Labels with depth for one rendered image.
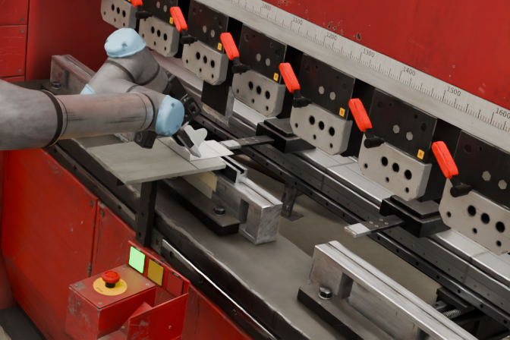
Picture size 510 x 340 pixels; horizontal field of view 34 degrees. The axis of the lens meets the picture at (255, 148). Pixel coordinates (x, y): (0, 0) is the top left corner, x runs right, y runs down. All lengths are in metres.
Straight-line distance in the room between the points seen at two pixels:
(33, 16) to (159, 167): 0.91
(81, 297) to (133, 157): 0.33
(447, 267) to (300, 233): 2.06
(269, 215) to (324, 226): 2.12
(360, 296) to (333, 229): 2.31
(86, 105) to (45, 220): 1.10
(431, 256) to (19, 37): 1.42
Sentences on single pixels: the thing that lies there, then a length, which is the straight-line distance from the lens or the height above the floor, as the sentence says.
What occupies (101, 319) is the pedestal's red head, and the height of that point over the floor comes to 0.75.
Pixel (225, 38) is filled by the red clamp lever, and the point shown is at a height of 1.31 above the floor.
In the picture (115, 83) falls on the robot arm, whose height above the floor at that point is 1.22.
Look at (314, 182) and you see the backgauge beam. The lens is 2.10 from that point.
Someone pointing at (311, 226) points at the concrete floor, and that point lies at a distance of 3.95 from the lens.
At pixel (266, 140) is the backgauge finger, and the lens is 2.11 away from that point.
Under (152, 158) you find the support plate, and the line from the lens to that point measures 1.93.
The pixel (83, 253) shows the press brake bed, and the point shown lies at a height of 0.58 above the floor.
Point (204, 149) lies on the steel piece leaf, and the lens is 2.00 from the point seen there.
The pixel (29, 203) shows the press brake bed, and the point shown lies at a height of 0.56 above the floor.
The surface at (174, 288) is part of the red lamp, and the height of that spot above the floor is 0.81.
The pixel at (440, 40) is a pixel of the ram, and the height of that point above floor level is 1.46.
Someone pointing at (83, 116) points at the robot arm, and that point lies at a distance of 1.46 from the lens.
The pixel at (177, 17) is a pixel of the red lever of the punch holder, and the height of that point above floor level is 1.30.
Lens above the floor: 1.78
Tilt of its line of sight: 22 degrees down
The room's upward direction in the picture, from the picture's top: 10 degrees clockwise
